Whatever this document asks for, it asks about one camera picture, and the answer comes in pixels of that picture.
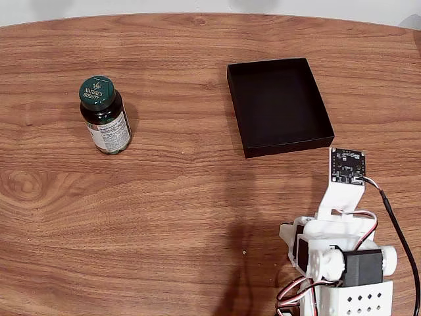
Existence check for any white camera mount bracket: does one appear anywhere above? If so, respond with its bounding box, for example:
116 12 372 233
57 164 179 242
316 179 366 221

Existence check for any black camera cable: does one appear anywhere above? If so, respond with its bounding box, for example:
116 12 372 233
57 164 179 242
353 176 421 316

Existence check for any camera circuit board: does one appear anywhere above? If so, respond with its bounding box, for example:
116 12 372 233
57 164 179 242
330 147 368 188

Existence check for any shallow black box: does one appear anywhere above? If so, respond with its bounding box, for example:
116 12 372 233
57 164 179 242
226 57 335 159

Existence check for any green-capped dark pill bottle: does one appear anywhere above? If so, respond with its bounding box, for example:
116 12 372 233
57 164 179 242
78 75 133 156

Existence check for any red white black servo wire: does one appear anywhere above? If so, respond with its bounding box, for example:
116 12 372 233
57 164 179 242
274 275 317 309
275 304 303 316

